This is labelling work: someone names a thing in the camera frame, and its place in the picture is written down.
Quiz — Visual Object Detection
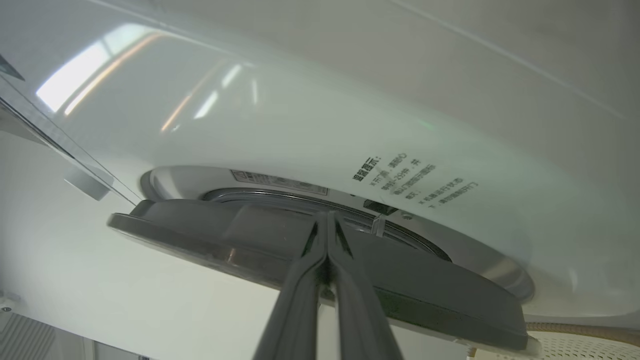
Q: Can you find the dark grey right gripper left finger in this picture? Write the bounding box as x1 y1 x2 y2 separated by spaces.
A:
252 212 329 360

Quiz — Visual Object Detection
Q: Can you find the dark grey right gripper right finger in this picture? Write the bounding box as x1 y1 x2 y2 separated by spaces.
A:
327 211 403 360

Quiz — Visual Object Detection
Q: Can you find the dark grey round glass door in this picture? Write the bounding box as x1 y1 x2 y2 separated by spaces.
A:
107 199 531 351

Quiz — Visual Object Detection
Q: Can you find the white front-load washing machine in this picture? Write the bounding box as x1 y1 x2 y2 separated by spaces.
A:
0 0 640 331

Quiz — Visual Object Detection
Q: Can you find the cream perforated laundry basket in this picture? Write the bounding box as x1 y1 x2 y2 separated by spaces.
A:
467 322 640 360

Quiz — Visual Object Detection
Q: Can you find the white round control knob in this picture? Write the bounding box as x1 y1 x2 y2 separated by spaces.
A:
64 164 114 202

